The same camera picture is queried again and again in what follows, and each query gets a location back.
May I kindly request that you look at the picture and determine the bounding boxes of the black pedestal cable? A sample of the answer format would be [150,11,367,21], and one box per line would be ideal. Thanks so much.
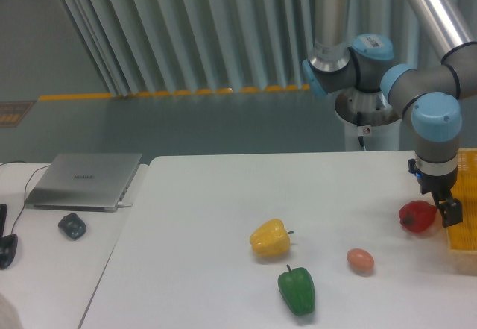
[356,110,368,152]

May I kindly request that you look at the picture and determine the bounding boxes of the green bell pepper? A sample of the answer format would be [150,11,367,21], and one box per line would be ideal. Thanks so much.
[277,265,315,316]

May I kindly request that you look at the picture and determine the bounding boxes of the black device with stand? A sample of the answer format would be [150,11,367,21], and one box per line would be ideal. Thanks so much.
[1,204,18,270]

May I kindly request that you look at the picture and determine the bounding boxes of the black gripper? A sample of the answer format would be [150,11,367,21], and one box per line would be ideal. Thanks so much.
[408,157,463,228]

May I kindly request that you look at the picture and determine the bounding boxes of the yellow bell pepper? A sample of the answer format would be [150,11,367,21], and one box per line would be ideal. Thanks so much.
[249,219,293,257]

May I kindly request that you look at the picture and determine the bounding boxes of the red bell pepper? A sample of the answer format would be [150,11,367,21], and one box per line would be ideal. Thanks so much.
[398,201,437,234]

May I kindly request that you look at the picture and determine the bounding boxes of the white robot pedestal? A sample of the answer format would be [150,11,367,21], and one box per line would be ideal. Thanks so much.
[335,87,402,151]

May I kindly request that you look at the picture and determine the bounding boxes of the white folding partition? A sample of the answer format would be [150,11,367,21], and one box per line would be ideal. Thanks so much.
[42,0,477,96]

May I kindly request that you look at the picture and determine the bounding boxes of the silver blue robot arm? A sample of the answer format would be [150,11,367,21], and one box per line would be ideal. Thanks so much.
[303,0,476,227]

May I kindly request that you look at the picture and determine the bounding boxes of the thin black cable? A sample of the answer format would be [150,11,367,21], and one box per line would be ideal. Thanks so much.
[0,160,56,237]

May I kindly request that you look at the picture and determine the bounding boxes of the yellow plastic basket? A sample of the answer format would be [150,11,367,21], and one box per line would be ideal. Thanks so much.
[446,148,476,276]

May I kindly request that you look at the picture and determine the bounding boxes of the brown egg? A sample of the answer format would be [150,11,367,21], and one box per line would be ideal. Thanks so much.
[347,248,375,272]

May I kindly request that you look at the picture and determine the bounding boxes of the silver laptop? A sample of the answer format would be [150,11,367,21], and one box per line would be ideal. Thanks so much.
[25,153,142,212]

